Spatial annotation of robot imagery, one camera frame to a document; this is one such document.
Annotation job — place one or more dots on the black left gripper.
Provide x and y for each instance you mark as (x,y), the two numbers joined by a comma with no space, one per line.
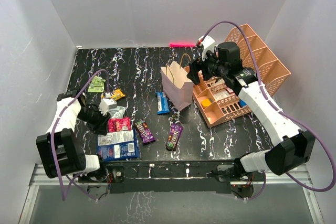
(100,126)

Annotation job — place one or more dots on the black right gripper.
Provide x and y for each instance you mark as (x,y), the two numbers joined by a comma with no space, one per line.
(197,65)

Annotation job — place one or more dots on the lilac paper bag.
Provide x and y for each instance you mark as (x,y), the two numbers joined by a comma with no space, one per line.
(176,85)

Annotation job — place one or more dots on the green snack packet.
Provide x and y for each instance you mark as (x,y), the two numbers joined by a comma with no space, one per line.
(97,85)

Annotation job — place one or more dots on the blue burts chips bag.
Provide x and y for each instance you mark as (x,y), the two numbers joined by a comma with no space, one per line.
(120,145)

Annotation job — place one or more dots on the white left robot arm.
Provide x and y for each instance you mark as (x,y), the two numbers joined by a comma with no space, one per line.
(61,136)

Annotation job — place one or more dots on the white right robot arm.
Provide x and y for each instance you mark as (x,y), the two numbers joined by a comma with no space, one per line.
(292,146)

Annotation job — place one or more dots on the yellow m&m's bag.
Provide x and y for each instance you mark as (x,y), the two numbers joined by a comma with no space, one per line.
(117,94)

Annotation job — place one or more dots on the purple m&m's bag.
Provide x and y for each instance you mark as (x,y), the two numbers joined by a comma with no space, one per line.
(173,137)
(144,132)

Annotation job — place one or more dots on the red himalaya snack packet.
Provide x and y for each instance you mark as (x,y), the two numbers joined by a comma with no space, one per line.
(117,125)

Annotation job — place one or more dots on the grey snack packet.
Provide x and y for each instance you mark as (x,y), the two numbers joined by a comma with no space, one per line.
(117,112)

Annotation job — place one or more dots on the pink tape marker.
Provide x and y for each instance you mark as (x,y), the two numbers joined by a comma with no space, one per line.
(181,44)

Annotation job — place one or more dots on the white instruction leaflet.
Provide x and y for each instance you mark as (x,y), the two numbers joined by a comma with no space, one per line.
(221,95)

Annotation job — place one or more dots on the peach plastic desk organizer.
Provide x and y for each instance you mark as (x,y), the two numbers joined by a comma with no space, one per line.
(253,53)

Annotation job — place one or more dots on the blue oreo snack pack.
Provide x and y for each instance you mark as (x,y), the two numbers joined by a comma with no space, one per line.
(162,103)

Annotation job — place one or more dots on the blue grey stamp block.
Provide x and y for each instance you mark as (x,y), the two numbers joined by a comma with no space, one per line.
(242,103)

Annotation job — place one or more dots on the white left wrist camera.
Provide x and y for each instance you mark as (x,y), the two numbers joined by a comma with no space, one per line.
(107,103)

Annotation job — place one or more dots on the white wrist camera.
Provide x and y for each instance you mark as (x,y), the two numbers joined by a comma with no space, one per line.
(107,103)
(207,43)

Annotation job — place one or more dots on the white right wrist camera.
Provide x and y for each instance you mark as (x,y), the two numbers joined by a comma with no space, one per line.
(207,43)

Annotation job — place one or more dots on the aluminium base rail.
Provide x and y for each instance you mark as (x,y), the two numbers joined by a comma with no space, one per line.
(148,197)

